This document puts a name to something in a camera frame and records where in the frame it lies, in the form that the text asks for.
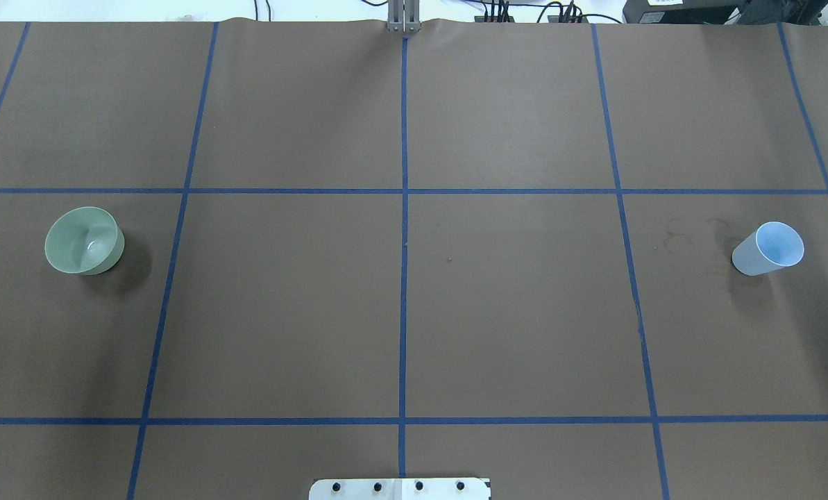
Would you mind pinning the light green bowl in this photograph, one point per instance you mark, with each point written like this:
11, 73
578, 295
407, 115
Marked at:
84, 241

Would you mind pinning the light blue plastic cup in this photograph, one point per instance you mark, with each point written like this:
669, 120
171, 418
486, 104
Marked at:
772, 246

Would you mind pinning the black device top right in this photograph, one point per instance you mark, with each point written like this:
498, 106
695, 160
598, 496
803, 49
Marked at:
747, 13

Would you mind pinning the grey metal camera post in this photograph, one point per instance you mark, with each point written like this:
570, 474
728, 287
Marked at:
403, 16

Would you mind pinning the white metal base plate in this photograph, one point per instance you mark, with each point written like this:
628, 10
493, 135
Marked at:
401, 488

